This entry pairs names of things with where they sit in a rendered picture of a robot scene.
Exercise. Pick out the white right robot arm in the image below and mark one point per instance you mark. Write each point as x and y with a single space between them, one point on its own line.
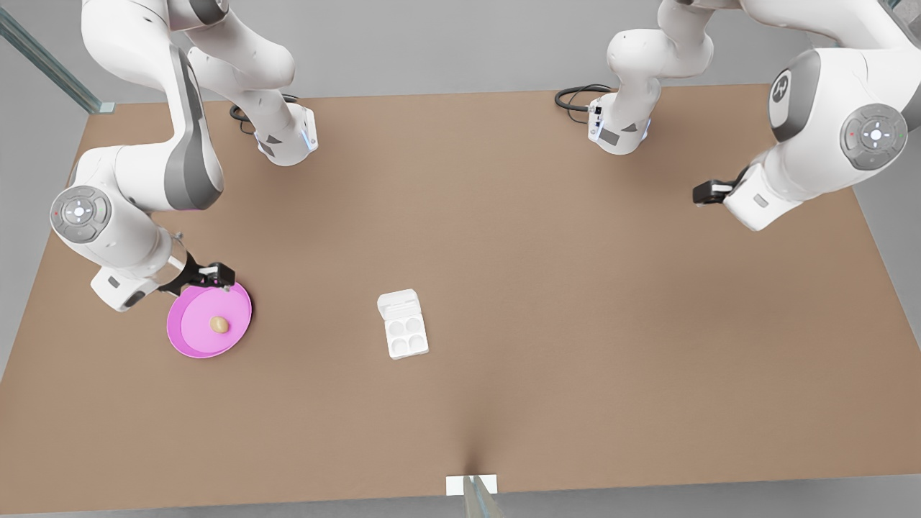
144 173

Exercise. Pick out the white egg box lid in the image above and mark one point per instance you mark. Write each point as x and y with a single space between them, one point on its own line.
398 303

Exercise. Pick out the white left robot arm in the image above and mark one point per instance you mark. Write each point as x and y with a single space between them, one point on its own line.
827 108

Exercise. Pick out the silver frame post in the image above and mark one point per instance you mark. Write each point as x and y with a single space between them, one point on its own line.
903 8
50 68
476 496

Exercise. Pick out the white egg box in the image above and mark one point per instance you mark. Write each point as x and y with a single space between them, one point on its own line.
406 336

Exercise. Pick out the tan egg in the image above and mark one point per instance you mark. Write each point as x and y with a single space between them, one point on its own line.
219 324

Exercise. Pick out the pink round plate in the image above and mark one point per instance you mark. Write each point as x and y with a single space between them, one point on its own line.
209 320

